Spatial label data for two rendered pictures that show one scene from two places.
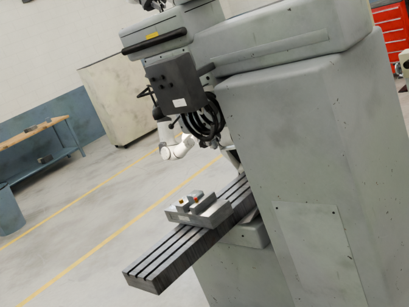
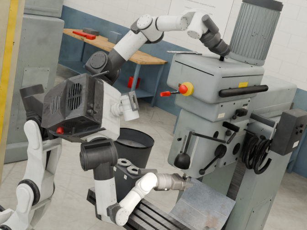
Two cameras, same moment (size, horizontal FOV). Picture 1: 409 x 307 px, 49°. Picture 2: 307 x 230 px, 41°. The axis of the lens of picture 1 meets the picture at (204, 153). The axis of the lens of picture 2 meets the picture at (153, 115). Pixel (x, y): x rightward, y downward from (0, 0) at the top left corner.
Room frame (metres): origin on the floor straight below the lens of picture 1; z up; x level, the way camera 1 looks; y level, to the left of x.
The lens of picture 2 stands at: (2.94, 1.73, 2.17)
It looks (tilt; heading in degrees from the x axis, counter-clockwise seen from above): 18 degrees down; 255
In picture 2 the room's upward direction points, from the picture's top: 14 degrees clockwise
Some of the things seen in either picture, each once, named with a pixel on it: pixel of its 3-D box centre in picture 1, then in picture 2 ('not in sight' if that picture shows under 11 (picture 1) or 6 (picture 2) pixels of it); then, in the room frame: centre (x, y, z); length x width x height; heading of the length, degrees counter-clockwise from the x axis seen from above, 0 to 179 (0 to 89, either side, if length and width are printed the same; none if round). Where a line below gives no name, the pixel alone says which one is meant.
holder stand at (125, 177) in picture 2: not in sight; (125, 180); (2.43, -0.37, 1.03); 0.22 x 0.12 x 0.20; 122
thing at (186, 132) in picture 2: not in sight; (183, 148); (2.27, 0.01, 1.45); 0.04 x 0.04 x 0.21; 39
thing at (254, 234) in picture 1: (241, 215); not in sight; (2.19, -0.06, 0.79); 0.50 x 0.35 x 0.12; 39
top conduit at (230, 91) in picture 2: (152, 42); (245, 90); (2.07, 0.03, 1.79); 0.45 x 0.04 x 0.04; 39
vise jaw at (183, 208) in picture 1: (190, 201); not in sight; (2.09, 0.15, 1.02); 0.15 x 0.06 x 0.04; 127
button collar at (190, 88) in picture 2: not in sight; (187, 89); (2.37, 0.09, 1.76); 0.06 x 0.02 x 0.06; 129
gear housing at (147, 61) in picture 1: (184, 54); (213, 101); (2.16, -0.09, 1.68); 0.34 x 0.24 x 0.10; 39
